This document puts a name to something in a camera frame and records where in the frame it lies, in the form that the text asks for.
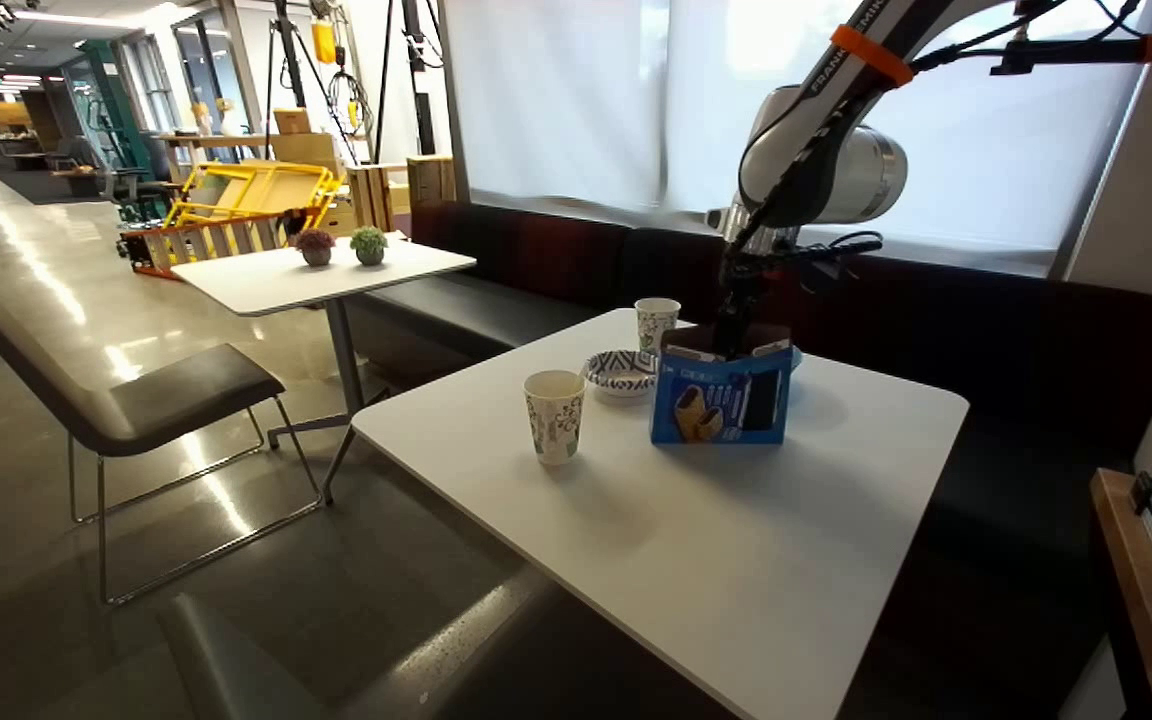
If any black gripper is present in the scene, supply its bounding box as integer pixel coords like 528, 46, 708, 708
712, 254, 794, 351

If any blue snack box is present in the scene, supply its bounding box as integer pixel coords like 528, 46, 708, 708
653, 339, 802, 443

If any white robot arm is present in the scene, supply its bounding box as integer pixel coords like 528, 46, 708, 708
718, 0, 992, 358

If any patterned paper cup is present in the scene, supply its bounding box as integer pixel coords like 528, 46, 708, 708
523, 367, 585, 467
634, 297, 681, 358

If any patterned paper bowl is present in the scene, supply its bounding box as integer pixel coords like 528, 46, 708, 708
585, 347, 656, 400

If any green potted plant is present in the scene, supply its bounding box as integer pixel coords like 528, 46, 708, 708
352, 227, 390, 267

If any dark potted plant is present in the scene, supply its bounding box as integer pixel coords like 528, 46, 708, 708
297, 227, 337, 267

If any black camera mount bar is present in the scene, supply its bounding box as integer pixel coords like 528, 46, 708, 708
995, 37, 1152, 75

